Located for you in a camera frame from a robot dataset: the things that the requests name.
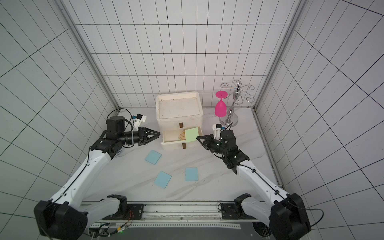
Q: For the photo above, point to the pink wine glass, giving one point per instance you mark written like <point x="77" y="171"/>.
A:
<point x="221" y="107"/>

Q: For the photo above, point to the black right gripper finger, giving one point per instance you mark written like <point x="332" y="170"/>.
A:
<point x="207" y="143"/>
<point x="206" y="137"/>

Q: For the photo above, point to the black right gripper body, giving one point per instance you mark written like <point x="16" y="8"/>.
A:
<point x="211" y="145"/>

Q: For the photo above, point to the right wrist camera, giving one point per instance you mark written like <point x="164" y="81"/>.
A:
<point x="218" y="128"/>

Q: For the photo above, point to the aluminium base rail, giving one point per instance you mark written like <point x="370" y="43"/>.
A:
<point x="175" y="214"/>

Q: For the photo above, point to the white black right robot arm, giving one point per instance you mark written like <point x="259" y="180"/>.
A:
<point x="283" y="214"/>

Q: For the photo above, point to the green sticky note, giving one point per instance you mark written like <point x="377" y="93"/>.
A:
<point x="191" y="135"/>

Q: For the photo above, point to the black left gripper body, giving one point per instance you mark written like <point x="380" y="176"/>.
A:
<point x="141" y="135"/>

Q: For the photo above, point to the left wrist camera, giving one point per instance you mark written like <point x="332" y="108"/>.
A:
<point x="138" y="120"/>

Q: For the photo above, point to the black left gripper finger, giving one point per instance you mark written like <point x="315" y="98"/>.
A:
<point x="150" y="131"/>
<point x="147" y="139"/>

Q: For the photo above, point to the white plastic drawer cabinet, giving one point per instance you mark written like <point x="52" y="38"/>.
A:
<point x="179" y="111"/>

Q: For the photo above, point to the chrome glass holder stand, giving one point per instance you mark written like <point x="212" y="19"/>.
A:
<point x="238" y="94"/>

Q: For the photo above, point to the blue sticky note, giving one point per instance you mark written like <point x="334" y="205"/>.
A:
<point x="153" y="157"/>
<point x="162" y="180"/>
<point x="191" y="174"/>

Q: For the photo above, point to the orange patterned sticky note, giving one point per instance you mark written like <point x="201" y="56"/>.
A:
<point x="182" y="136"/>

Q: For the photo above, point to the blue sticky note center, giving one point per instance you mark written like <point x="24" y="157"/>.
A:
<point x="191" y="174"/>

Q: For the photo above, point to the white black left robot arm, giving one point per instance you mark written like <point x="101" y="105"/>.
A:
<point x="63" y="216"/>

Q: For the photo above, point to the blue sticky note upper left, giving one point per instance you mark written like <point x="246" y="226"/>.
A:
<point x="153" y="157"/>

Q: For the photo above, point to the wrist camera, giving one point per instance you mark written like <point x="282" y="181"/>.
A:
<point x="138" y="120"/>
<point x="218" y="128"/>

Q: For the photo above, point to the blue sticky note lower left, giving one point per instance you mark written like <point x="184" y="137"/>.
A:
<point x="162" y="180"/>

